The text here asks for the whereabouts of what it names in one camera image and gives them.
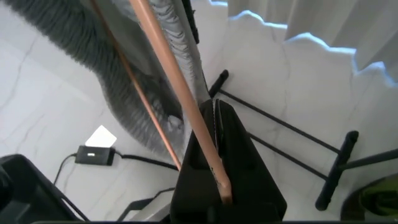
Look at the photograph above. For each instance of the pink clothes hanger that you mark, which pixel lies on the pink clothes hanger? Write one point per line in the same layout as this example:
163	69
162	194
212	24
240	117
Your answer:
173	77

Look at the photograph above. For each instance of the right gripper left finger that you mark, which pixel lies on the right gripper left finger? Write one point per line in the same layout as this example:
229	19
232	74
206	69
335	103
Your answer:
192	193

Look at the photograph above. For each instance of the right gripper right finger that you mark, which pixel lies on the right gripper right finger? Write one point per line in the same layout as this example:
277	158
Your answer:
252	186

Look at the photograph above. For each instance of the white curtain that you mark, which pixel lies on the white curtain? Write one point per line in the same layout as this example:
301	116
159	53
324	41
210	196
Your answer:
311	18

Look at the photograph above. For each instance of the black clothes rack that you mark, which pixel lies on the black clothes rack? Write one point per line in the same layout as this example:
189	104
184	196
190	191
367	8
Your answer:
337	171

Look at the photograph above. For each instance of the black power adapter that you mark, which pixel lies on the black power adapter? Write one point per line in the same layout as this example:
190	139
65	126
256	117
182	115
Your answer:
94	155

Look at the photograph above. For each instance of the pale grey shorts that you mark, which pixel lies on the pale grey shorts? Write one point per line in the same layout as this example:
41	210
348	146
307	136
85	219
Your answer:
93	56

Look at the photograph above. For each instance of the white laundry basket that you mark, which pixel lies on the white laundry basket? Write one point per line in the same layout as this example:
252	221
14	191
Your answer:
349	205

